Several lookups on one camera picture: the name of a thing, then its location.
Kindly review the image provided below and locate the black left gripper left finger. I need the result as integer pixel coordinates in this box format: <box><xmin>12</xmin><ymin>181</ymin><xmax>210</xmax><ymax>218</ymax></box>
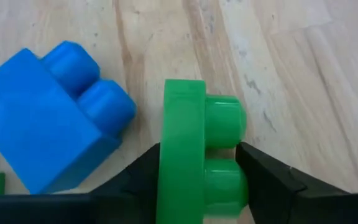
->
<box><xmin>0</xmin><ymin>142</ymin><xmax>162</xmax><ymax>224</ymax></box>

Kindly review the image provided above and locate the large blue toy block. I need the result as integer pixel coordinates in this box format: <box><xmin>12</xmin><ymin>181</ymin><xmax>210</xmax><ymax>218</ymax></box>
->
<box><xmin>0</xmin><ymin>40</ymin><xmax>137</xmax><ymax>195</ymax></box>

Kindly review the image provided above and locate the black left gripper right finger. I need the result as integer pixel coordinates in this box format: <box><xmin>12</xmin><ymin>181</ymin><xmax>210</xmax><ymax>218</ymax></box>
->
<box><xmin>235</xmin><ymin>142</ymin><xmax>358</xmax><ymax>224</ymax></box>

